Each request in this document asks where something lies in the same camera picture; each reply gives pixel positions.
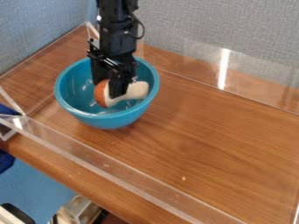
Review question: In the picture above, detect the blue cloth object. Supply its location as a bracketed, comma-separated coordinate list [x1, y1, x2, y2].
[0, 103, 20, 173]

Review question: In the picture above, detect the clear plastic container below table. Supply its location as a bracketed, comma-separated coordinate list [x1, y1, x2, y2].
[48, 195, 102, 224]

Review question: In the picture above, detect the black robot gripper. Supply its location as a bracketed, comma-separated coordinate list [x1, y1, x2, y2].
[88, 25, 137, 99]

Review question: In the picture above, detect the clear acrylic barrier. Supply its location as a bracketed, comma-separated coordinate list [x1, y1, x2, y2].
[0, 86, 245, 224]
[134, 42, 299, 115]

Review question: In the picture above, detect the black and white object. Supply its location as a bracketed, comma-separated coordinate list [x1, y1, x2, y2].
[0, 203, 36, 224]

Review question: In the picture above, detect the brown and white toy mushroom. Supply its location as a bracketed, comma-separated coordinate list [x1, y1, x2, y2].
[93, 80, 149, 109]

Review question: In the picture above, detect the clear acrylic front barrier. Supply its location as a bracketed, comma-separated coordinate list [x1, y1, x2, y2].
[0, 86, 245, 224]

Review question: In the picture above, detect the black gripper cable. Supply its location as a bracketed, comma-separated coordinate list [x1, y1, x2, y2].
[129, 13, 145, 40]

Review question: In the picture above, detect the blue plastic bowl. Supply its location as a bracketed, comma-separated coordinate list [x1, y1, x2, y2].
[53, 57, 160, 130]

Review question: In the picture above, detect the clear acrylic back barrier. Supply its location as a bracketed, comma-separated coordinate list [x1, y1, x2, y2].
[134, 42, 299, 115]

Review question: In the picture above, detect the clear acrylic corner bracket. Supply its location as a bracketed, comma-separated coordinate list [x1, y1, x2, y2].
[85, 22, 98, 46]

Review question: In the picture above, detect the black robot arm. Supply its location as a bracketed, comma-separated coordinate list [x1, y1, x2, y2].
[88, 0, 144, 98]

